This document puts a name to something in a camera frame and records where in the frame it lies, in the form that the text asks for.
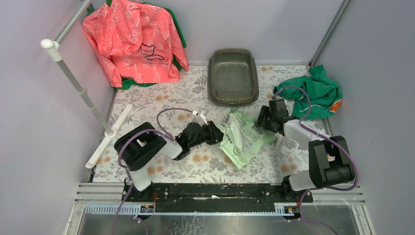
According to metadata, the green cat litter bag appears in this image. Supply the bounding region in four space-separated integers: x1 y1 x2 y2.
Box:
218 109 277 169

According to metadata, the beige bag sealing clip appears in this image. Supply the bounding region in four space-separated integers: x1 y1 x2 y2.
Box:
274 133 283 149

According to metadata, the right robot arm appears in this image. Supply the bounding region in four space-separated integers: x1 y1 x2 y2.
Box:
255 99 357 202

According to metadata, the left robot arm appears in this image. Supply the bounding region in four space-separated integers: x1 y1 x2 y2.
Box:
114 121 224 201

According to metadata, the grey plastic litter box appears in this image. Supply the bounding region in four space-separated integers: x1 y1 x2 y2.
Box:
207 48 259 107

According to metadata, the floral patterned mat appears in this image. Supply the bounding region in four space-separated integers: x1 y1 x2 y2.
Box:
110 65 309 183

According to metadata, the crumpled green garment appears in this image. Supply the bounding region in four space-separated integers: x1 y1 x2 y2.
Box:
273 65 343 120

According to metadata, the pink hooded jacket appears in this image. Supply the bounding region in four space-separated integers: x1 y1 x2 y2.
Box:
81 0 190 88

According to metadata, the white clothes rack pole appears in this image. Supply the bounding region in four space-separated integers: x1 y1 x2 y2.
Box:
40 38 133 169

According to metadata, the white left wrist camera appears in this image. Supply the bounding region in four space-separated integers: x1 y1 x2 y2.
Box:
195 109 208 126

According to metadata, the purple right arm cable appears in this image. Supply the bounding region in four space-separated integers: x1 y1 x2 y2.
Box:
275 85 360 235

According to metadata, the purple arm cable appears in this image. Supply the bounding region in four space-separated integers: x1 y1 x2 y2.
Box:
112 107 199 235
275 85 360 235

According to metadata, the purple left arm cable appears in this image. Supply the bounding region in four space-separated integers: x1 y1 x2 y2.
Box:
112 107 199 235

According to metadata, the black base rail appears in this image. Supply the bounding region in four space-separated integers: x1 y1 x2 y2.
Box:
122 183 313 214

